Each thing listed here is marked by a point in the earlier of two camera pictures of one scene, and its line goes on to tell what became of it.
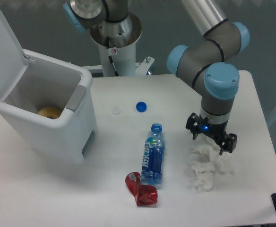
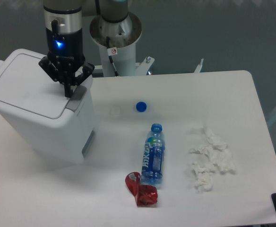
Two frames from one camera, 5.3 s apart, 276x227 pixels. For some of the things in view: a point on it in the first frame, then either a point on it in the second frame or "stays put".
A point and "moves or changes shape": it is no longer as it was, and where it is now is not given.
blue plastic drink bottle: (153, 155) stays put
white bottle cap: (116, 110) stays put
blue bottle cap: (141, 106) stays put
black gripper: (215, 131) -> (65, 50)
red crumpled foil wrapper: (144, 195) stays put
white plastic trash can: (48, 101) moves or changes shape
